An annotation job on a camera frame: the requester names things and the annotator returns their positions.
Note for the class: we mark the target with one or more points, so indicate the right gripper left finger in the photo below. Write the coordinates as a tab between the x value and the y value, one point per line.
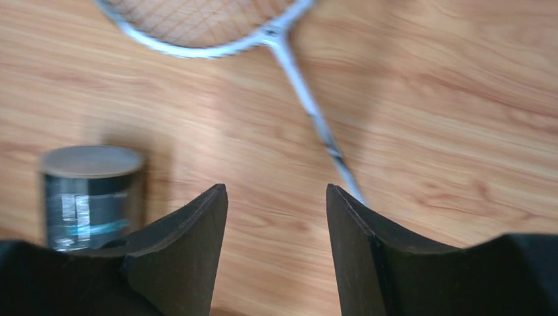
166	268

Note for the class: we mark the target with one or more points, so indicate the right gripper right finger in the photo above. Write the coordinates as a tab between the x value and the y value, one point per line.
383	268

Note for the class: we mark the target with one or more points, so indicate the black shuttlecock tube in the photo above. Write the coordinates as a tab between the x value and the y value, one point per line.
92	194

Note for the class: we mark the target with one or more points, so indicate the silver badminton racket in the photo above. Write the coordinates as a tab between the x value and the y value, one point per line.
215	29

